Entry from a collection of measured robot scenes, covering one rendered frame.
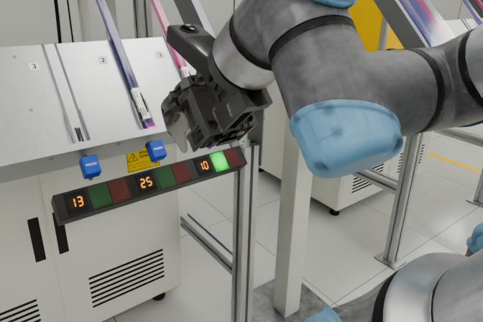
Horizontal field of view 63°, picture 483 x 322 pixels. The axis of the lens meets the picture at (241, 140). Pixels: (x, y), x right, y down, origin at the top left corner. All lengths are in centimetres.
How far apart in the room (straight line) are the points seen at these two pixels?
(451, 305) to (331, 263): 135
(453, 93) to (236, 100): 20
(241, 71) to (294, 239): 82
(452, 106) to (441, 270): 15
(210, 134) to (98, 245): 73
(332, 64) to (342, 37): 3
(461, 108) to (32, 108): 57
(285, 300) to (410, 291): 104
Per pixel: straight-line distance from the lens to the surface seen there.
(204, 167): 71
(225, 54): 39
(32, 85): 70
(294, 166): 103
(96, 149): 65
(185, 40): 49
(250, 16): 35
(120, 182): 65
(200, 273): 148
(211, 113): 46
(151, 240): 119
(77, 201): 64
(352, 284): 150
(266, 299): 138
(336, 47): 30
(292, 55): 31
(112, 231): 112
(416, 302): 25
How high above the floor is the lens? 96
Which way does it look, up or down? 22 degrees down
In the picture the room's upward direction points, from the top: 2 degrees clockwise
